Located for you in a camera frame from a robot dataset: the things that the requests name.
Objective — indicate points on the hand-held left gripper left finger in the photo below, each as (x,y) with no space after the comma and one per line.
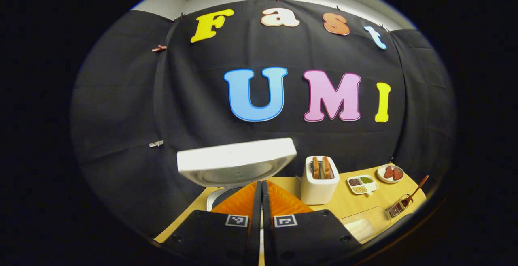
(255,225)

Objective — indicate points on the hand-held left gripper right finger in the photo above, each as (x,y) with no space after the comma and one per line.
(267,233)

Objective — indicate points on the white rice cooker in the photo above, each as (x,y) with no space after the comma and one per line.
(234,156)

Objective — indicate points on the brown wooden spoon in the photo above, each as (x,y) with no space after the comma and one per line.
(419,187)

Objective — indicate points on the white toaster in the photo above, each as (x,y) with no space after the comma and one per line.
(319,191)

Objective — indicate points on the toasted bread slice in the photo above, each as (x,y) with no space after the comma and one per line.
(326,168)
(315,169)

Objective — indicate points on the white divided grain dish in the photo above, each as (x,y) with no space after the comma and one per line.
(370,187)

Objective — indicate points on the silver cloth clip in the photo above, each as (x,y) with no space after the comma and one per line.
(156,143)

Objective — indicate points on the white round plate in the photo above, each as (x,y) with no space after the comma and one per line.
(381,173)

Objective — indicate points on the red meat piece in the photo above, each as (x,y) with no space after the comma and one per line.
(398,174)
(388,172)

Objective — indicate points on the black backdrop cloth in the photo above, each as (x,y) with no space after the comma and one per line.
(202,96)

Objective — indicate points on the pink cloth clip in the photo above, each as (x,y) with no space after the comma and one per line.
(159,48)

